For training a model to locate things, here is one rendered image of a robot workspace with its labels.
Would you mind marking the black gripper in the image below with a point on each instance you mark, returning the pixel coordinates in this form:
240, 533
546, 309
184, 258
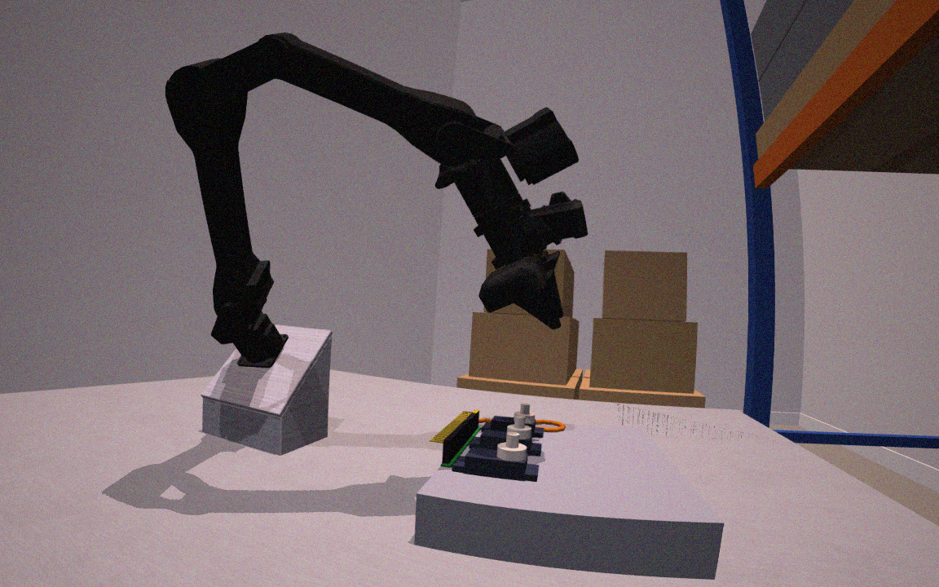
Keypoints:
528, 279

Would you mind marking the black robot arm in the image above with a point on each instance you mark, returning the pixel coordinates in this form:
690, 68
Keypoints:
208, 100

